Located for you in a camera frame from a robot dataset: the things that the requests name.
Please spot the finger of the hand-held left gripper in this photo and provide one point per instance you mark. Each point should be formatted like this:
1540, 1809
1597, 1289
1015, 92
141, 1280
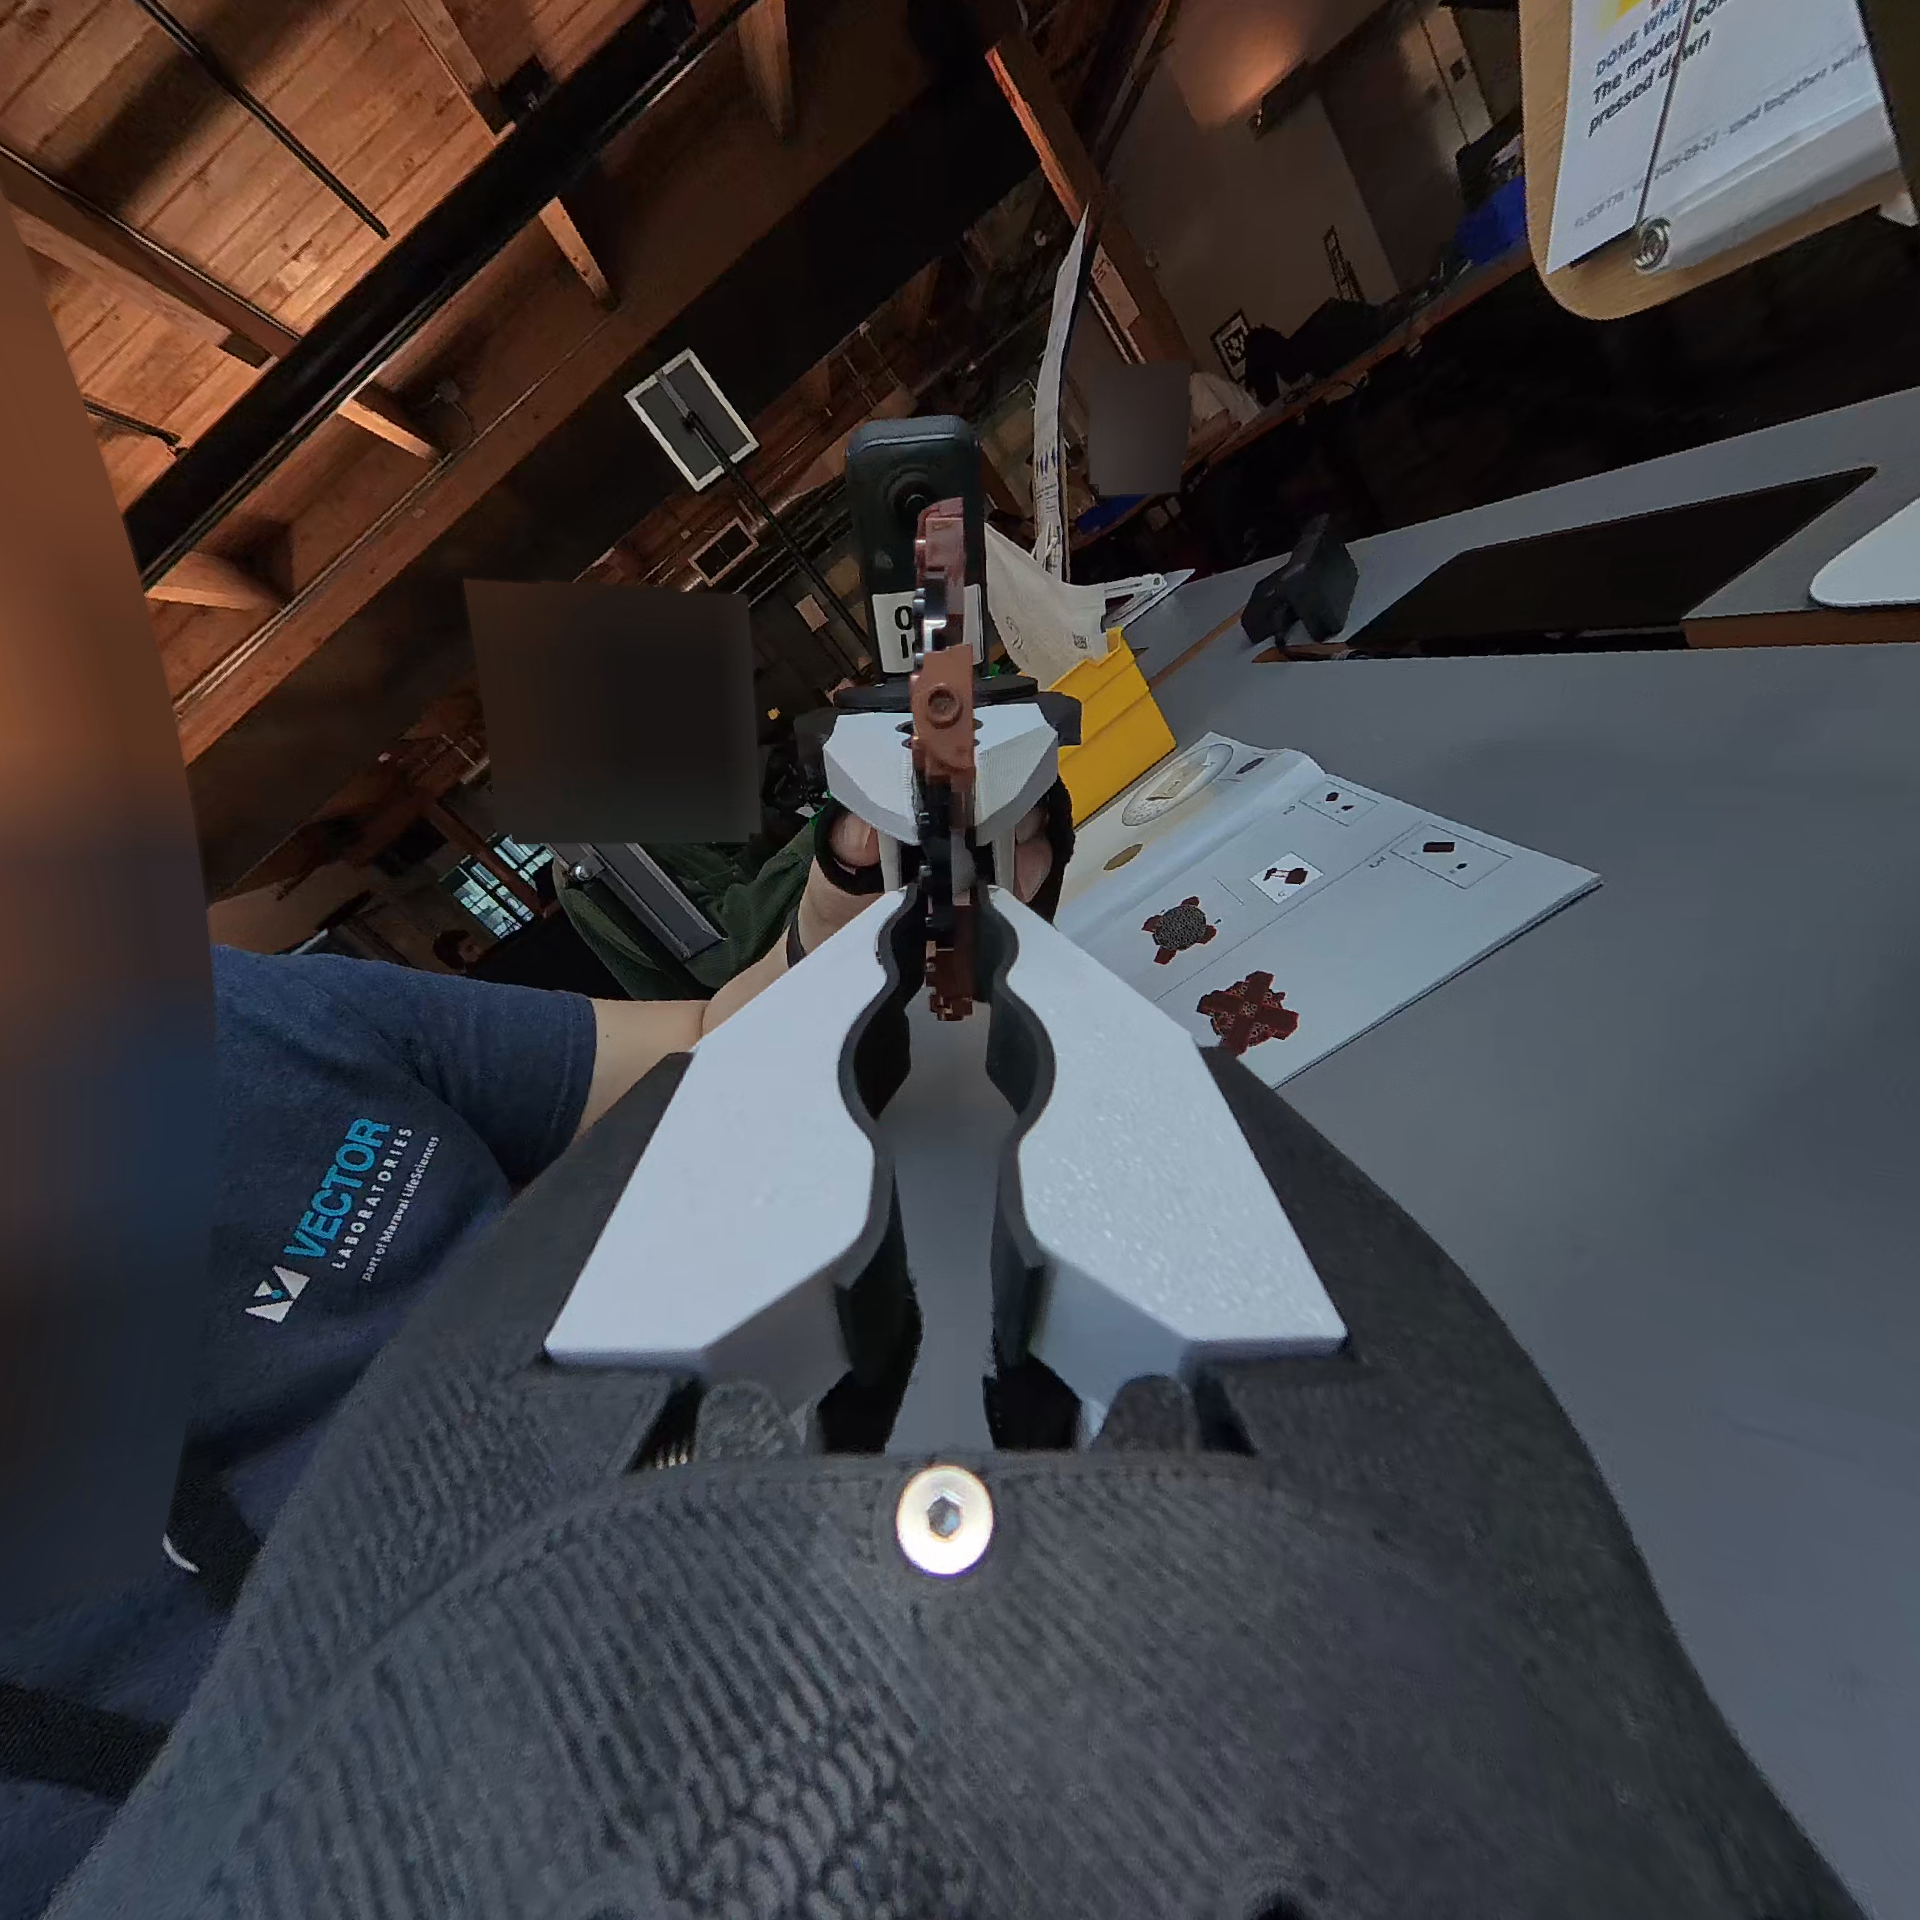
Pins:
866, 774
1013, 765

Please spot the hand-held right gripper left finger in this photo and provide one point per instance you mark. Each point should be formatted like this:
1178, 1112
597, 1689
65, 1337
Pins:
721, 1201

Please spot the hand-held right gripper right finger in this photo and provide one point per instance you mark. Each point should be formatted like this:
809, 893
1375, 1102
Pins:
1172, 1201

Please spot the round black toy brick plate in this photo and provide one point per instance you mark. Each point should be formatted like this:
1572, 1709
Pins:
937, 705

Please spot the person's left forearm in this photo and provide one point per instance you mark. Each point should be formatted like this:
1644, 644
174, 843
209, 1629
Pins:
661, 1028

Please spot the grey desk with wooden edge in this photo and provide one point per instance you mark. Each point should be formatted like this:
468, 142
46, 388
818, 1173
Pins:
1500, 511

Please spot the black desk mat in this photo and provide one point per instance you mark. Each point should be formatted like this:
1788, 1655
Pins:
1621, 587

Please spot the person's left hand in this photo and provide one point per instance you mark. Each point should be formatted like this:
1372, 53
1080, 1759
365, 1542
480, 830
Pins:
848, 923

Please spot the yellow plastic bin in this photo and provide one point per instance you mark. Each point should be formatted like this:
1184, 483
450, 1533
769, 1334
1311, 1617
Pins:
1126, 720

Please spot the white framed ceiling panel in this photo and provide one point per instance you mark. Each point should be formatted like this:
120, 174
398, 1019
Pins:
692, 422

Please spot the small black device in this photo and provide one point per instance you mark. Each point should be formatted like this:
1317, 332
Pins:
1302, 592

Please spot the white instruction booklet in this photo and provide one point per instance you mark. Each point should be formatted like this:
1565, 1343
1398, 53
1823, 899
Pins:
1394, 931

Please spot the white printed paper sheet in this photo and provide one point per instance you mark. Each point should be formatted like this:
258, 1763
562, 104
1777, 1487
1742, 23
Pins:
1710, 89

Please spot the silver clamp bar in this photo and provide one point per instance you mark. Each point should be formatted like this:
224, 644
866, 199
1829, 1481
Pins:
1800, 196

